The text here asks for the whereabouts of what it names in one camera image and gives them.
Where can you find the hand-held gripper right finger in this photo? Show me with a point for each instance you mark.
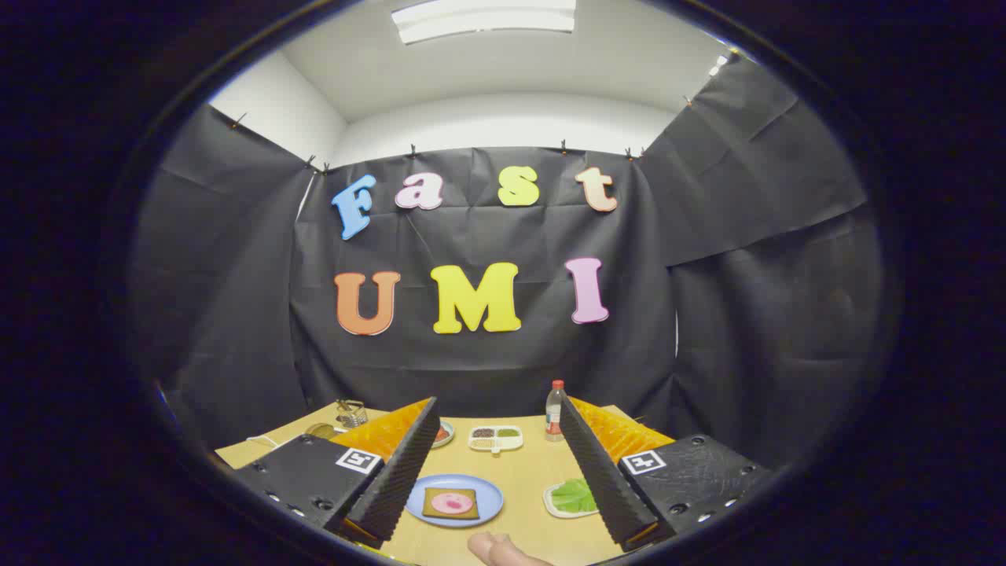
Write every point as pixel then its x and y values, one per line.
pixel 601 479

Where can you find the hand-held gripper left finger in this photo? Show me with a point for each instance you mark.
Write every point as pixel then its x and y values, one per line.
pixel 393 479

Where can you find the green lettuce leaf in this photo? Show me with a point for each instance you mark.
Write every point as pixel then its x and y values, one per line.
pixel 572 495

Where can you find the light blue plate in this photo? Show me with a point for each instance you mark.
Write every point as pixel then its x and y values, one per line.
pixel 416 507

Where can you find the brown bread slice with ham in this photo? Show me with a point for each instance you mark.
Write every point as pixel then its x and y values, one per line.
pixel 428 512

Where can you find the small white square plate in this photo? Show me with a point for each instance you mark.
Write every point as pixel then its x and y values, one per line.
pixel 550 507

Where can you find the pink ham slice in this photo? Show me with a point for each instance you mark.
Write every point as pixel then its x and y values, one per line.
pixel 452 503

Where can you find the pale green plate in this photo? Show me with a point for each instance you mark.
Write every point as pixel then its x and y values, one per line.
pixel 446 442

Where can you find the clear bottle red cap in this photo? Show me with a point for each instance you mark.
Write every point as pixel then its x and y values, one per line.
pixel 555 413

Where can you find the white divided seasoning tray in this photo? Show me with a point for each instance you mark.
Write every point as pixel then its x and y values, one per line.
pixel 495 440

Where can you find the black backdrop cloth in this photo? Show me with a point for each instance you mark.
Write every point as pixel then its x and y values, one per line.
pixel 236 275

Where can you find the ceiling light panel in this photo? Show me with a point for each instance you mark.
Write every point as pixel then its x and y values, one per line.
pixel 483 20

